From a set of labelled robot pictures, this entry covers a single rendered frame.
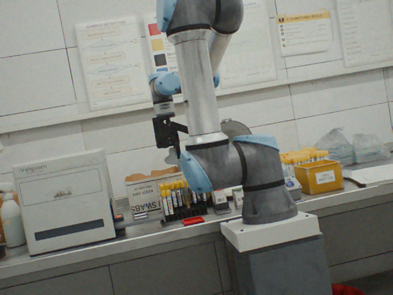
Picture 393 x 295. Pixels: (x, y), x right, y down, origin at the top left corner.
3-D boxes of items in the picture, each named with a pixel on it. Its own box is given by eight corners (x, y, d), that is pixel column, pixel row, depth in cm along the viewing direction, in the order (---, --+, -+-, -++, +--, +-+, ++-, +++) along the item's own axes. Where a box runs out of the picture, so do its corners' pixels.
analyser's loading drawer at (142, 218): (104, 234, 140) (102, 219, 140) (106, 230, 147) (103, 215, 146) (165, 221, 143) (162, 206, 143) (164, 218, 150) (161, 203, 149)
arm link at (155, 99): (149, 72, 148) (145, 76, 156) (155, 103, 148) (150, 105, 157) (171, 69, 150) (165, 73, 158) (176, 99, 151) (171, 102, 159)
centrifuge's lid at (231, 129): (203, 122, 199) (204, 124, 207) (213, 174, 197) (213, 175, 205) (249, 113, 199) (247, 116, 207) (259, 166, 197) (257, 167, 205)
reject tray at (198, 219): (184, 226, 140) (184, 223, 140) (182, 222, 147) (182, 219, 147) (204, 222, 141) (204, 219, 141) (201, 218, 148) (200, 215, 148)
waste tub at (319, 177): (310, 195, 151) (306, 168, 151) (296, 191, 165) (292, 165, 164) (345, 188, 153) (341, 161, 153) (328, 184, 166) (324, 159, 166)
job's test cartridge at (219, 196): (217, 209, 150) (213, 192, 149) (214, 207, 154) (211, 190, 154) (228, 207, 150) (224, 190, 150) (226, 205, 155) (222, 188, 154)
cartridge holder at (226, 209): (216, 215, 147) (214, 205, 147) (213, 211, 156) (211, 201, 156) (231, 212, 148) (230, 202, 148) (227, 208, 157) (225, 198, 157)
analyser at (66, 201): (28, 257, 136) (10, 165, 134) (46, 237, 163) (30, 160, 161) (124, 237, 140) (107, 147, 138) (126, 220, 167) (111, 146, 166)
